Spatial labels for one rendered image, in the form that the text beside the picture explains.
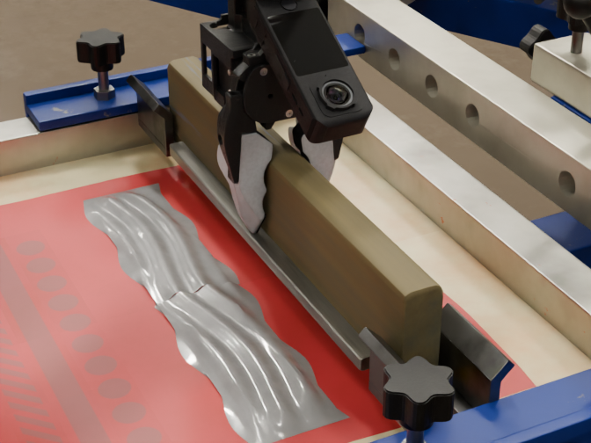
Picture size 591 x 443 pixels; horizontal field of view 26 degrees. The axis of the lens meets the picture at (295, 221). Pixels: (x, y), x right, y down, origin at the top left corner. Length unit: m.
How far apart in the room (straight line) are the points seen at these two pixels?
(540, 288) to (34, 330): 0.38
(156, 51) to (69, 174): 2.68
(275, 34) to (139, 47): 3.00
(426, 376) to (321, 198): 0.21
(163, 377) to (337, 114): 0.22
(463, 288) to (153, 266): 0.24
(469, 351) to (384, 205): 0.31
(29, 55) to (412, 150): 2.82
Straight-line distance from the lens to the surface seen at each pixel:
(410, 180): 1.10
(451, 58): 1.18
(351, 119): 0.85
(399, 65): 1.23
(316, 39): 0.89
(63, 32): 4.02
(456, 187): 1.07
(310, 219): 0.90
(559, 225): 1.17
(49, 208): 1.12
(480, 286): 1.01
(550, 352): 0.94
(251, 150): 0.94
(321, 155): 0.97
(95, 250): 1.05
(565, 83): 1.10
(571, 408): 0.82
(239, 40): 0.94
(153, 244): 1.04
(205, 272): 1.01
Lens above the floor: 1.51
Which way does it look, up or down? 31 degrees down
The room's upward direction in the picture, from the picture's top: straight up
